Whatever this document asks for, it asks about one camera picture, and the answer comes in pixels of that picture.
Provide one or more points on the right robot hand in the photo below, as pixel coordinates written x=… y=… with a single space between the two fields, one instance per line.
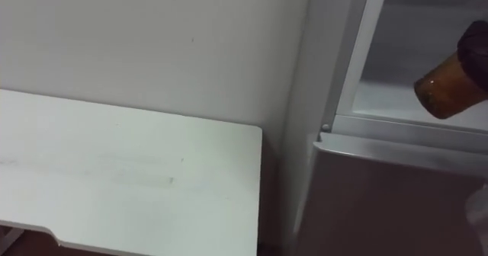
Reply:
x=476 y=54

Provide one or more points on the brown tea bottle green cap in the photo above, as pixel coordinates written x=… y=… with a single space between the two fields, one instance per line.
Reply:
x=444 y=88

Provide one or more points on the grey fridge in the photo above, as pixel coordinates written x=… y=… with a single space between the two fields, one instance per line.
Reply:
x=381 y=202

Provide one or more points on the white desk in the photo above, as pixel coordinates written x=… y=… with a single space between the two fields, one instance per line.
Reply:
x=126 y=172

